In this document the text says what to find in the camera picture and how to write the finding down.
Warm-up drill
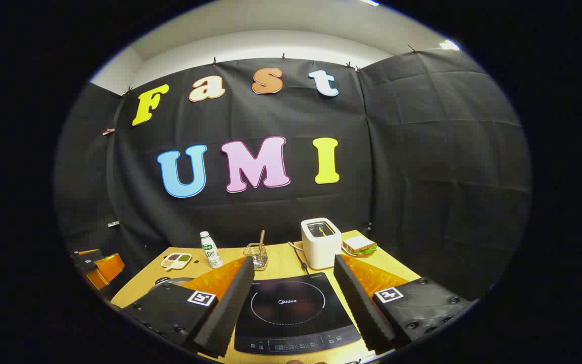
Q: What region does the white divided bean dish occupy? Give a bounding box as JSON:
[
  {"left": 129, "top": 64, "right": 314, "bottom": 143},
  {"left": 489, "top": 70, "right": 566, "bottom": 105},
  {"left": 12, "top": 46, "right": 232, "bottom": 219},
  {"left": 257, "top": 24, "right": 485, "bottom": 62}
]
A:
[{"left": 161, "top": 252, "right": 193, "bottom": 272}]

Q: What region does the toaster power cable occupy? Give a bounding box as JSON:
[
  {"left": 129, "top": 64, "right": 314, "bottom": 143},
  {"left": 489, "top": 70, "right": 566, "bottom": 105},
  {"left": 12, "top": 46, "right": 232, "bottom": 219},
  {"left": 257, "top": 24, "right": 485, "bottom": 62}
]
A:
[{"left": 287, "top": 242, "right": 311, "bottom": 275}]

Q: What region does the white toaster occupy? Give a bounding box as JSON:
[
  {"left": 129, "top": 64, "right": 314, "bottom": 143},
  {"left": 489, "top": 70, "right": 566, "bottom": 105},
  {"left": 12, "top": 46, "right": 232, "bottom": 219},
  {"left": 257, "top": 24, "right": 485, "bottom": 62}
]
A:
[{"left": 301, "top": 217, "right": 343, "bottom": 270}]

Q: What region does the metal wire utensil holder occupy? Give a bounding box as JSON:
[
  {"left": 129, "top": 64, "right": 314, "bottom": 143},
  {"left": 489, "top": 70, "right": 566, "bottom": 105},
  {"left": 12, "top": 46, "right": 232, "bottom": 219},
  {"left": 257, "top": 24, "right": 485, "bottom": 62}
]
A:
[{"left": 243, "top": 243, "right": 269, "bottom": 271}]

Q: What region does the white drink bottle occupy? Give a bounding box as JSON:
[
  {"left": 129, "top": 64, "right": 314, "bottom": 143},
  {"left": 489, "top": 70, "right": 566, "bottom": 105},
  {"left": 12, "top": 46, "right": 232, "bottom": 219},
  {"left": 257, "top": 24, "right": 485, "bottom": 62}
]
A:
[{"left": 200, "top": 231, "right": 224, "bottom": 269}]

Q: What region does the black induction cooktop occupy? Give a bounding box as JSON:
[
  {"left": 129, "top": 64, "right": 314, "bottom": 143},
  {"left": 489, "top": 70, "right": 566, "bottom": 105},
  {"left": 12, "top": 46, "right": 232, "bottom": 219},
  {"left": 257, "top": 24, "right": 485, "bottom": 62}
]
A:
[{"left": 234, "top": 272, "right": 362, "bottom": 355}]

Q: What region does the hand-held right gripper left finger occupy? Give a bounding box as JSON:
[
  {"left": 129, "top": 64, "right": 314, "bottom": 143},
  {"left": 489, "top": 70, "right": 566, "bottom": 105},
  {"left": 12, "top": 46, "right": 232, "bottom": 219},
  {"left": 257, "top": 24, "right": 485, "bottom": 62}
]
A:
[{"left": 119, "top": 255, "right": 256, "bottom": 357}]

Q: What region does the small white plate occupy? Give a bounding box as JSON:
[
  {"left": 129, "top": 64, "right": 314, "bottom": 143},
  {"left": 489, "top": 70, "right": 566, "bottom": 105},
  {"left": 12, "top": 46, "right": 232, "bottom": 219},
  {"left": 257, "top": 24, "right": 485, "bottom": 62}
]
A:
[{"left": 342, "top": 243, "right": 378, "bottom": 258}]

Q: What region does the stainless steel pot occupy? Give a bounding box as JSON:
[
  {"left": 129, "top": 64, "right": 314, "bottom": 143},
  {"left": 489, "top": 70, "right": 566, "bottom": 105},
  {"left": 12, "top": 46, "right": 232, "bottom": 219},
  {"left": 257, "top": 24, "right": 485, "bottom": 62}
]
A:
[{"left": 154, "top": 276, "right": 196, "bottom": 288}]

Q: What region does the sandwich with lettuce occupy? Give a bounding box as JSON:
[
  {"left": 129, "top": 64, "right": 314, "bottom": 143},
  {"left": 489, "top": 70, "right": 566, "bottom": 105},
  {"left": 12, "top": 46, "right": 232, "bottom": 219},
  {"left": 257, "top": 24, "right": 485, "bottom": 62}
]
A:
[{"left": 343, "top": 235, "right": 378, "bottom": 255}]

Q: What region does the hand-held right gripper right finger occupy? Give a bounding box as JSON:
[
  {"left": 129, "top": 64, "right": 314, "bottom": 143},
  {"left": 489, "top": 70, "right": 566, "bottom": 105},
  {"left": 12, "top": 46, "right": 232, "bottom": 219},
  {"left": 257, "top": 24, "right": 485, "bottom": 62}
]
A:
[{"left": 332, "top": 254, "right": 473, "bottom": 354}]

